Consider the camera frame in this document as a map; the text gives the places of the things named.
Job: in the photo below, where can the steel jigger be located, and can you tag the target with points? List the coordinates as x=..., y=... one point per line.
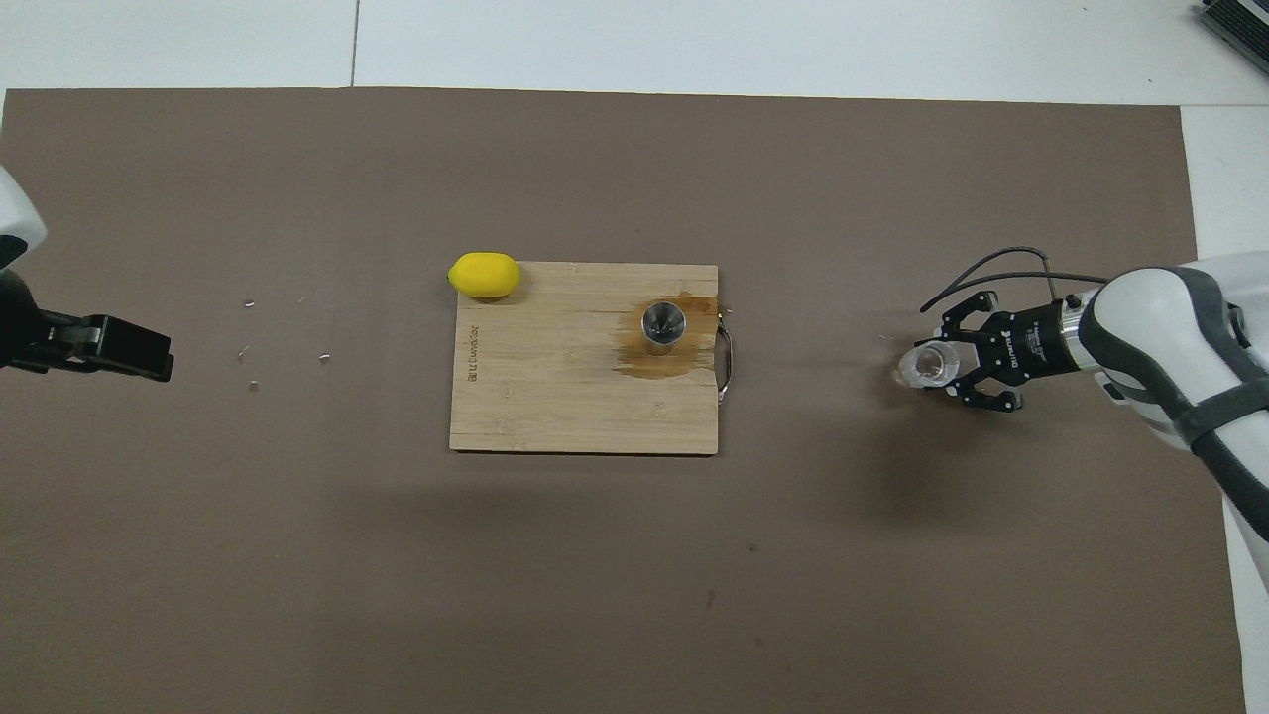
x=663, y=327

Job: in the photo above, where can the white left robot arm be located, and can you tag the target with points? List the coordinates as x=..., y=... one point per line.
x=15, y=223

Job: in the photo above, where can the grey ribbed device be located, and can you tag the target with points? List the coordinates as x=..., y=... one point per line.
x=1239, y=25

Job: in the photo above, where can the brown table mat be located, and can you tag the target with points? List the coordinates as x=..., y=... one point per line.
x=397, y=575

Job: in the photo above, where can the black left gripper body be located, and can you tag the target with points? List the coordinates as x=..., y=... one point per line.
x=18, y=327

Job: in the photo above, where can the yellow lemon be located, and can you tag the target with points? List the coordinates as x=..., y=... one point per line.
x=484, y=276

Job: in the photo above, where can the small clear glass cup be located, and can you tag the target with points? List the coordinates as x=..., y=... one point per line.
x=927, y=365

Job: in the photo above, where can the wooden cutting board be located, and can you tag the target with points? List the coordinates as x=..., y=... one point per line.
x=555, y=387

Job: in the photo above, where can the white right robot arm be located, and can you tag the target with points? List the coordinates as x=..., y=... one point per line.
x=1160, y=337

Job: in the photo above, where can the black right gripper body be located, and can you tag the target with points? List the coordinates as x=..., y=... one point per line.
x=1026, y=342

